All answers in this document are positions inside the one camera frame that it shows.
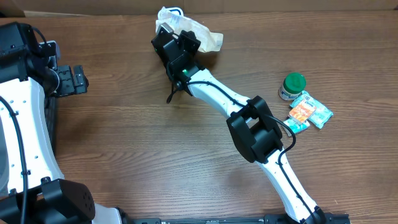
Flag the white barcode scanner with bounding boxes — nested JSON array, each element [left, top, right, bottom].
[[165, 7, 184, 16]]

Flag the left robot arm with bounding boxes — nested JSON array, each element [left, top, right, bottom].
[[1, 22, 129, 223]]

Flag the green capped bottle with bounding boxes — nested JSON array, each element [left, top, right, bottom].
[[278, 72, 307, 101]]

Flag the cardboard backdrop panel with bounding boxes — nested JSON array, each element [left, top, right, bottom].
[[1, 0, 397, 17]]

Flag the teal tissue pack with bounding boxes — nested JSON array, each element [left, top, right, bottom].
[[284, 118, 310, 134]]

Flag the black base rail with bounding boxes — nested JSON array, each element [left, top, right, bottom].
[[124, 213, 351, 224]]

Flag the beige plastic pouch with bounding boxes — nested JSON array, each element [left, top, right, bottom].
[[155, 7, 223, 53]]

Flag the orange tissue pack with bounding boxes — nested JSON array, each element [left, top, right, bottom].
[[289, 100, 317, 124]]

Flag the teal wet wipes pack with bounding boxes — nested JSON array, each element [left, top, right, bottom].
[[290, 90, 333, 129]]

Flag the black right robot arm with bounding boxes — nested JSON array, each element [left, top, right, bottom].
[[151, 28, 326, 223]]

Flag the grey plastic mesh basket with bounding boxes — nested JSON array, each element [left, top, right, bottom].
[[44, 96, 57, 154]]

